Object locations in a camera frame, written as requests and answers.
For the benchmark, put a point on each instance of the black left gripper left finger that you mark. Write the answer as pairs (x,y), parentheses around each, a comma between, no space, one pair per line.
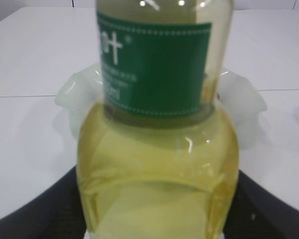
(55,214)

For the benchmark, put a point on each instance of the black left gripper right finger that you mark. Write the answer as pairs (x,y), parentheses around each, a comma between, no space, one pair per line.
(257,214)

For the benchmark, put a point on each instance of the yellow liquid plastic bottle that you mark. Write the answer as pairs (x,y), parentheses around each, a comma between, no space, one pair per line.
(158,156)

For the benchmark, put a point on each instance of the green wavy glass plate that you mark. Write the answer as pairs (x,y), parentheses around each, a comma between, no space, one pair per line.
(239,97)

